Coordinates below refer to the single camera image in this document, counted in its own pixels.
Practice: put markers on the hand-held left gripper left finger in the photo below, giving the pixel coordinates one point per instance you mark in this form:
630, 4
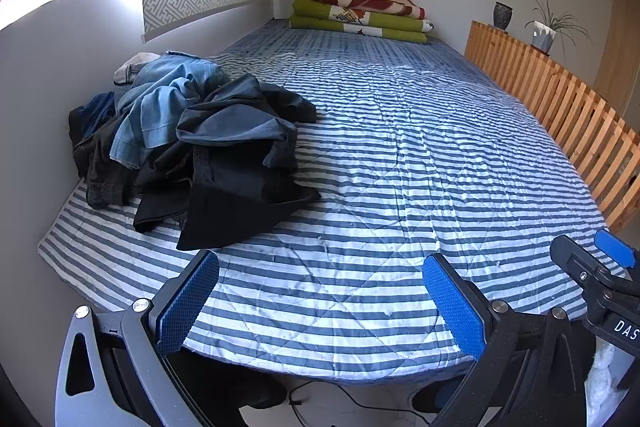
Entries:
187, 302

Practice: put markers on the black and blue shoe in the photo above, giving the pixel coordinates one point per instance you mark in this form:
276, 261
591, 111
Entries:
440, 399

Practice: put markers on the black pants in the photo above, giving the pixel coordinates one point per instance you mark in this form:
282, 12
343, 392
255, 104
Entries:
235, 192

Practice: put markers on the dark grey pants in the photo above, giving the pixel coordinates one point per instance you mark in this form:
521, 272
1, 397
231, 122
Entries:
240, 117

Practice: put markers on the blue striped garment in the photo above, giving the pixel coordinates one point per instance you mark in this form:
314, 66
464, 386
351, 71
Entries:
100, 107

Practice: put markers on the light blue jeans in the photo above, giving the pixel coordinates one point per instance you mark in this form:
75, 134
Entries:
160, 107

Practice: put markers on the red floral folded blanket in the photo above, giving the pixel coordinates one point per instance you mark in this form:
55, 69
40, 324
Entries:
370, 2

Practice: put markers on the blue white striped bed quilt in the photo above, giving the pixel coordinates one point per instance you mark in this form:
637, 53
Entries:
400, 157

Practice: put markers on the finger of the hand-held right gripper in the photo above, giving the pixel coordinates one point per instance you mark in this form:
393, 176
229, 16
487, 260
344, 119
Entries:
612, 247
575, 257

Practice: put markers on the potted plant in pale pot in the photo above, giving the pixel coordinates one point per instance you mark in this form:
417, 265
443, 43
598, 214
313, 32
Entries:
542, 37

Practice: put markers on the light wooden board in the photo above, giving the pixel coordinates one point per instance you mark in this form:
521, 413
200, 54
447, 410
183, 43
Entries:
620, 57

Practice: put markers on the wooden slatted bed rail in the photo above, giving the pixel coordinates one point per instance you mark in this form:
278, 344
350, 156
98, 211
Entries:
550, 82

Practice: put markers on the dark ceramic vase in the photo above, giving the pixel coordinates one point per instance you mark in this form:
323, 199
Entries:
502, 17

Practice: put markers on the person's right hand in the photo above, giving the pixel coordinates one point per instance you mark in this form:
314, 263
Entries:
602, 387

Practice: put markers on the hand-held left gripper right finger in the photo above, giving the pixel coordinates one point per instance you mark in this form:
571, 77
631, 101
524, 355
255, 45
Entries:
452, 302

